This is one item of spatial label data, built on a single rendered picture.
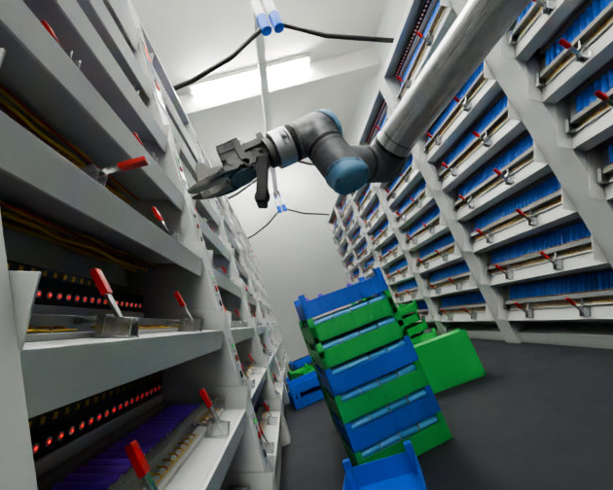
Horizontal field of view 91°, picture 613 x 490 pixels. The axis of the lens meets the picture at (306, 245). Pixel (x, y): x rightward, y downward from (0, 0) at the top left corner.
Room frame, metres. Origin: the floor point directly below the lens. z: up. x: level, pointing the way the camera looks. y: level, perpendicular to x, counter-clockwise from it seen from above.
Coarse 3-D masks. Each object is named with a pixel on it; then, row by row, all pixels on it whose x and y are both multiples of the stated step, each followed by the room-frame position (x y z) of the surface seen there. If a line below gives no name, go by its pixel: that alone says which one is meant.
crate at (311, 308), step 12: (348, 288) 1.02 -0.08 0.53; (360, 288) 1.02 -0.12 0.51; (372, 288) 1.03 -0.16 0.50; (384, 288) 1.04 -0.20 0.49; (300, 300) 0.98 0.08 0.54; (312, 300) 0.99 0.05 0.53; (324, 300) 1.00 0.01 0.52; (336, 300) 1.00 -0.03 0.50; (348, 300) 1.01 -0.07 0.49; (300, 312) 1.08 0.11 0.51; (312, 312) 0.99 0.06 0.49; (324, 312) 0.99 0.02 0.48
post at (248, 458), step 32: (128, 0) 0.81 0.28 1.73; (160, 160) 0.78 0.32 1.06; (160, 224) 0.77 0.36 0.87; (192, 224) 0.78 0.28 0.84; (160, 288) 0.77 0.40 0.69; (192, 288) 0.78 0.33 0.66; (224, 320) 0.83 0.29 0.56; (224, 352) 0.78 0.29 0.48; (192, 384) 0.77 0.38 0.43; (224, 384) 0.78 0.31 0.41; (256, 448) 0.78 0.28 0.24
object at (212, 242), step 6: (192, 198) 0.88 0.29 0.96; (198, 216) 0.93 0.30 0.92; (198, 222) 0.93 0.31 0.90; (204, 222) 1.00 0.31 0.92; (204, 228) 1.00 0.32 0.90; (210, 228) 1.08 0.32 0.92; (204, 234) 1.01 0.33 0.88; (210, 234) 1.08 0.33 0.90; (204, 240) 1.21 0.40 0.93; (210, 240) 1.09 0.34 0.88; (216, 240) 1.18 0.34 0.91; (210, 246) 1.30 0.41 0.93; (216, 246) 1.19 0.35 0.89; (222, 246) 1.29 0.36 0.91; (228, 246) 1.47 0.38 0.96; (216, 252) 1.42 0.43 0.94; (222, 252) 1.30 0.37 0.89; (228, 252) 1.42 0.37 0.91; (228, 258) 1.43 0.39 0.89
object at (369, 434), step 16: (416, 400) 1.03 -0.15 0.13; (432, 400) 1.04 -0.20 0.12; (336, 416) 1.16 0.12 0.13; (384, 416) 1.01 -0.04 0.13; (400, 416) 1.02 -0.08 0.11; (416, 416) 1.03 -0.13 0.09; (352, 432) 0.98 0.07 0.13; (368, 432) 0.99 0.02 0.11; (384, 432) 1.00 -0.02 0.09; (352, 448) 0.98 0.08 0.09
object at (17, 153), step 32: (0, 64) 0.19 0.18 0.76; (0, 128) 0.20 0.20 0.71; (0, 160) 0.21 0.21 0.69; (32, 160) 0.23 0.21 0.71; (64, 160) 0.27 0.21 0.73; (0, 192) 0.32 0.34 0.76; (32, 192) 0.32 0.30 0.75; (64, 192) 0.28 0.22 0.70; (96, 192) 0.33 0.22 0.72; (32, 224) 0.37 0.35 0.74; (64, 224) 0.44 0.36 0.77; (96, 224) 0.45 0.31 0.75; (128, 224) 0.40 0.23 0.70; (96, 256) 0.57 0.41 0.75; (128, 256) 0.59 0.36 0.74; (160, 256) 0.68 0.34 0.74; (192, 256) 0.69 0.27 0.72
